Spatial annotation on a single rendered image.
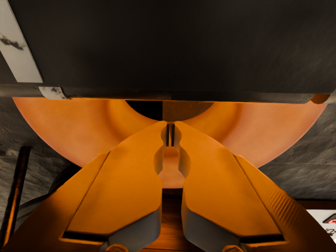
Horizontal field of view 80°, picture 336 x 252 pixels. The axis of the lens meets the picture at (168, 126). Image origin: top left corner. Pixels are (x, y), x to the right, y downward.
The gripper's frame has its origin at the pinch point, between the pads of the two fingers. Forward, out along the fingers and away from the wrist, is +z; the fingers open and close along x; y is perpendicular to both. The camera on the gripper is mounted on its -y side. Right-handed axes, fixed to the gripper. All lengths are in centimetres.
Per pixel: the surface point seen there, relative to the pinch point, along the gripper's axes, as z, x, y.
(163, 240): 0.9, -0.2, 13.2
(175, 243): 0.7, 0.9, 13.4
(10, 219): 0.8, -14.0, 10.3
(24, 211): 6.2, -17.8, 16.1
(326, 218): 16.9, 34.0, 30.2
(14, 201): 2.1, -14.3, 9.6
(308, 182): 16.2, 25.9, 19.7
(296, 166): 15.0, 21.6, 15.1
